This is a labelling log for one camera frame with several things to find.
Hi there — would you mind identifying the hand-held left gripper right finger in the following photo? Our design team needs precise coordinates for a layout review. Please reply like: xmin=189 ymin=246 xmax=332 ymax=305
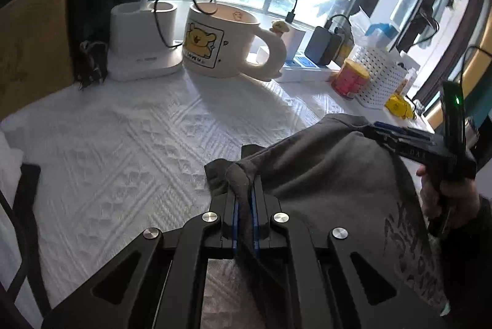
xmin=248 ymin=177 xmax=452 ymax=329

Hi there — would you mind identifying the white desk lamp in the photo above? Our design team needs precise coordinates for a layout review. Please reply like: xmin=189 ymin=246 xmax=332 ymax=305
xmin=108 ymin=0 xmax=183 ymax=81

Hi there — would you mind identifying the white power strip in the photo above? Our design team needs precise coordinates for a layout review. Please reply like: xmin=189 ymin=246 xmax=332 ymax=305
xmin=256 ymin=46 xmax=341 ymax=82

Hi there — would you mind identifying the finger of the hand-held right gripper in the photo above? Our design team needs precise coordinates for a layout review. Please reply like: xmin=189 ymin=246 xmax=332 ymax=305
xmin=362 ymin=125 xmax=414 ymax=158
xmin=373 ymin=121 xmax=431 ymax=141

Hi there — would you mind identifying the white garment with black trim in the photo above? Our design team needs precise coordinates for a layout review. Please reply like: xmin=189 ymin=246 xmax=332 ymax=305
xmin=0 ymin=129 xmax=50 ymax=318

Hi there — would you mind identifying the grey shirt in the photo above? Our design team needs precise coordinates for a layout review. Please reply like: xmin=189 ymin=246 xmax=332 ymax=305
xmin=204 ymin=114 xmax=450 ymax=329

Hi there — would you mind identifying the red can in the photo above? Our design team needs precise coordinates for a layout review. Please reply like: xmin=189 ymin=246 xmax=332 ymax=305
xmin=331 ymin=58 xmax=370 ymax=100

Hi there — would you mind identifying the black charger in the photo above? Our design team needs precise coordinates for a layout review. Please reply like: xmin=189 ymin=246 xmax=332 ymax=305
xmin=305 ymin=26 xmax=343 ymax=66

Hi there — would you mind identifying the white charger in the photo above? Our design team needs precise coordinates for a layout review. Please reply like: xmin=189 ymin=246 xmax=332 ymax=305
xmin=282 ymin=23 xmax=308 ymax=56

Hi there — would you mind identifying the white textured tablecloth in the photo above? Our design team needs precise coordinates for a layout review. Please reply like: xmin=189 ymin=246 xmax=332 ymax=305
xmin=0 ymin=56 xmax=435 ymax=329

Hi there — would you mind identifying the yellow packet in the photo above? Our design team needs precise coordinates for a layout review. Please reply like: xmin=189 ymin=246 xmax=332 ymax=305
xmin=384 ymin=92 xmax=418 ymax=121

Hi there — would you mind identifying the teal curtain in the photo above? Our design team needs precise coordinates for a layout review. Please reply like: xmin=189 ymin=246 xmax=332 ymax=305
xmin=69 ymin=0 xmax=162 ymax=91
xmin=467 ymin=81 xmax=492 ymax=131

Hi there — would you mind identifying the short black cable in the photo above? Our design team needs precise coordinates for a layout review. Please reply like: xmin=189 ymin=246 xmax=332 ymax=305
xmin=327 ymin=14 xmax=354 ymax=33

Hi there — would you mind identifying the brown cardboard box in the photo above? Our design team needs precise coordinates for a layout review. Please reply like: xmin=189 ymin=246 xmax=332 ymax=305
xmin=0 ymin=0 xmax=77 ymax=120

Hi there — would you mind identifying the white perforated basket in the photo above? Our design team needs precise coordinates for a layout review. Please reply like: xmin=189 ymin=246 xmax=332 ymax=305
xmin=351 ymin=44 xmax=410 ymax=110

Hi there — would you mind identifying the long black cable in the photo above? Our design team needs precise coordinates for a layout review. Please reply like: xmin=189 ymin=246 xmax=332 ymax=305
xmin=154 ymin=0 xmax=298 ymax=49

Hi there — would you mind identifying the yellow curtain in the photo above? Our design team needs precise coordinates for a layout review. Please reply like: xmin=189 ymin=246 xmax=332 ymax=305
xmin=459 ymin=42 xmax=492 ymax=85

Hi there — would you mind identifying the person's right forearm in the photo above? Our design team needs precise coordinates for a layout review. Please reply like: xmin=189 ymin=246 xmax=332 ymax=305
xmin=438 ymin=194 xmax=492 ymax=329

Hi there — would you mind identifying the person's right hand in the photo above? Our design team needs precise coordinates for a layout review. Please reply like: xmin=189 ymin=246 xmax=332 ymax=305
xmin=416 ymin=164 xmax=483 ymax=233

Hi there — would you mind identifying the blue and white packet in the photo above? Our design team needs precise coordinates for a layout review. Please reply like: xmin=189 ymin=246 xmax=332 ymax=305
xmin=354 ymin=11 xmax=400 ymax=50

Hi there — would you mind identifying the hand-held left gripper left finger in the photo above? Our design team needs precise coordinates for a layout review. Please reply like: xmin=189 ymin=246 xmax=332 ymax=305
xmin=40 ymin=191 xmax=243 ymax=329

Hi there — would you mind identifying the cream bear print mug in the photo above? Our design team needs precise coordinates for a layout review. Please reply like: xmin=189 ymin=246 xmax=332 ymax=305
xmin=181 ymin=0 xmax=290 ymax=81

